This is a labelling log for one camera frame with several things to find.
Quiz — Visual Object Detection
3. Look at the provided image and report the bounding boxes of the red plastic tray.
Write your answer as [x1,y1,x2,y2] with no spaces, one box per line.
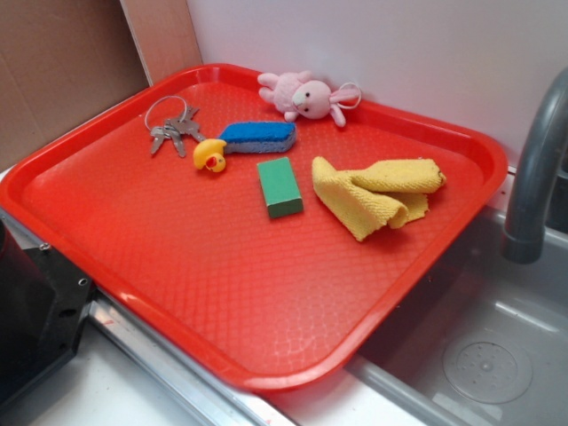
[1,64,508,393]

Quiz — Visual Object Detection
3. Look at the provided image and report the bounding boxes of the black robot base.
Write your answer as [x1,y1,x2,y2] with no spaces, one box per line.
[1,225,95,412]

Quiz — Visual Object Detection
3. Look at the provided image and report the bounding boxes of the pink plush bunny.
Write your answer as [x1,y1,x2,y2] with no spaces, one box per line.
[257,71,362,128]

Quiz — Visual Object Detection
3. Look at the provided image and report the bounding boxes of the grey sink basin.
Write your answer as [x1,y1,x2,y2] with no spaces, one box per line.
[348,210,567,425]

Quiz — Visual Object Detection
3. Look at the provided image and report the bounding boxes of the silver keys on ring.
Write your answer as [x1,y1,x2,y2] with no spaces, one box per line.
[144,95,206,158]

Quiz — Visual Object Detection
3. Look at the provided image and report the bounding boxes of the brown cardboard panel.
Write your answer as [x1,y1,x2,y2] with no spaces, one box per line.
[1,1,201,170]

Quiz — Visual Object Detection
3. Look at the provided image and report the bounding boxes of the yellow rubber duck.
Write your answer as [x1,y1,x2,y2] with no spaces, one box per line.
[193,138,226,173]

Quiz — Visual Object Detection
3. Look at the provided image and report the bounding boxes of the blue sponge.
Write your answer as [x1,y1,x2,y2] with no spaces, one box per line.
[219,122,296,154]

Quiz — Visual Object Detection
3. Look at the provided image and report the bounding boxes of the grey faucet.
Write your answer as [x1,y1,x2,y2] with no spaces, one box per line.
[501,70,567,264]

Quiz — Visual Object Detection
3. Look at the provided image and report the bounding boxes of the yellow cloth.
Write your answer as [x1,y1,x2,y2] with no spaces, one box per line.
[312,157,446,241]

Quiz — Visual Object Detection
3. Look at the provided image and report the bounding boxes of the green rectangular block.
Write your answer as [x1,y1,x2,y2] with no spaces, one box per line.
[257,157,304,219]

